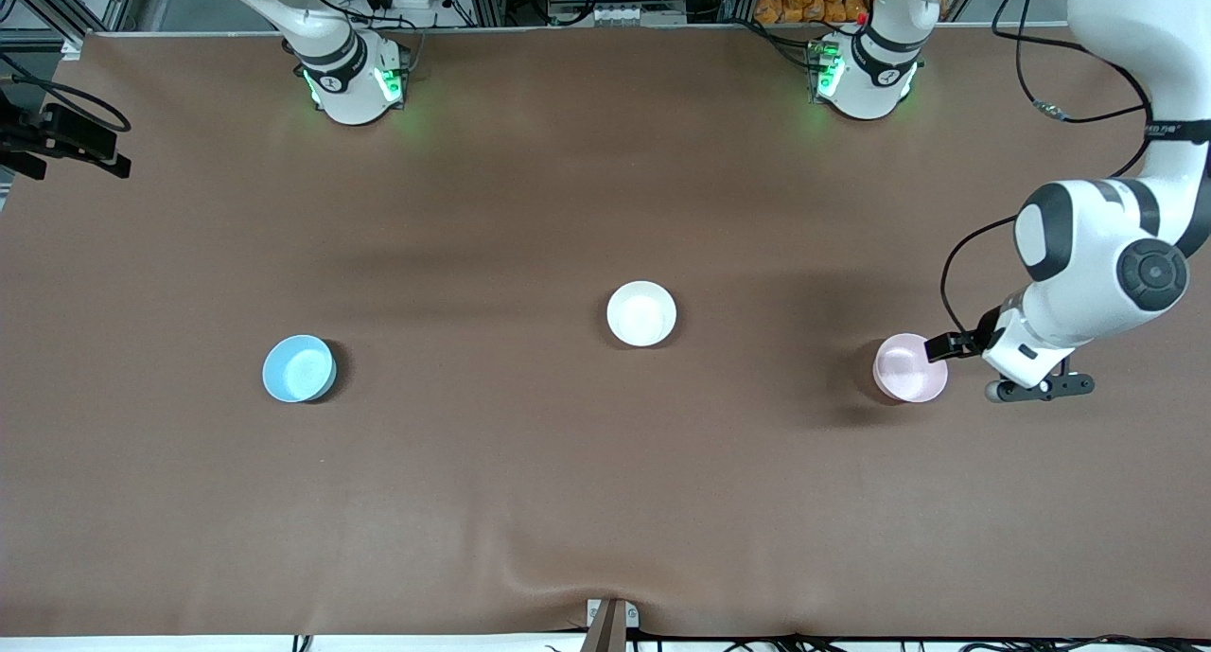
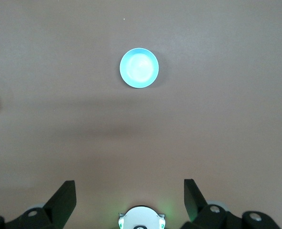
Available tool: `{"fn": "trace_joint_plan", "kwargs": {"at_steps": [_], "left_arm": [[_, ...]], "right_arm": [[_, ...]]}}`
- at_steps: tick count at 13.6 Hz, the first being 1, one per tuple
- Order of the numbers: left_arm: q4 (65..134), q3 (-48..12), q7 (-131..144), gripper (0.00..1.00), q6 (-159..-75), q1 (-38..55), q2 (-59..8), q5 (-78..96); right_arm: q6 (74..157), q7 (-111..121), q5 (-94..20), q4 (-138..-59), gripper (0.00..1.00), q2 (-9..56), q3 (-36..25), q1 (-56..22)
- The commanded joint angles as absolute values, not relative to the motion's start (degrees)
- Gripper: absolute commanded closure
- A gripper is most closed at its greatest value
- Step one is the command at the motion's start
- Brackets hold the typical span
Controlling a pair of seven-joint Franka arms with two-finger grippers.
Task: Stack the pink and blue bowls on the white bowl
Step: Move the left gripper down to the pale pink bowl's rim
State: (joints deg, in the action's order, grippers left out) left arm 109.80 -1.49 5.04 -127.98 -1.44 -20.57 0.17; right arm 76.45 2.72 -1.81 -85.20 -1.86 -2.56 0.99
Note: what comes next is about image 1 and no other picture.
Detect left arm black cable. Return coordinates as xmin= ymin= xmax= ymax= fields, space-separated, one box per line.
xmin=940 ymin=0 xmax=1160 ymax=343

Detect aluminium frame corner struts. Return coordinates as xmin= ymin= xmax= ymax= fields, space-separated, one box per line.
xmin=0 ymin=0 xmax=176 ymax=59

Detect brown table cloth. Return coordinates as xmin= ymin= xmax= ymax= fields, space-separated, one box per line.
xmin=0 ymin=23 xmax=1211 ymax=639

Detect metal bracket clamp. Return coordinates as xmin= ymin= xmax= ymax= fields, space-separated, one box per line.
xmin=586 ymin=597 xmax=641 ymax=630

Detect brown camera post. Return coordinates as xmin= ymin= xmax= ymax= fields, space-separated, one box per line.
xmin=579 ymin=603 xmax=628 ymax=652

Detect white bowl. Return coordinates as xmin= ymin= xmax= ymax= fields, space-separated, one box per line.
xmin=606 ymin=281 xmax=678 ymax=348

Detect blue bowl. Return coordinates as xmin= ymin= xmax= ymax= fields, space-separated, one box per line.
xmin=262 ymin=335 xmax=337 ymax=404

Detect pink bowl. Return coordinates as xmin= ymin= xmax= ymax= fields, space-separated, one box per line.
xmin=872 ymin=333 xmax=950 ymax=404

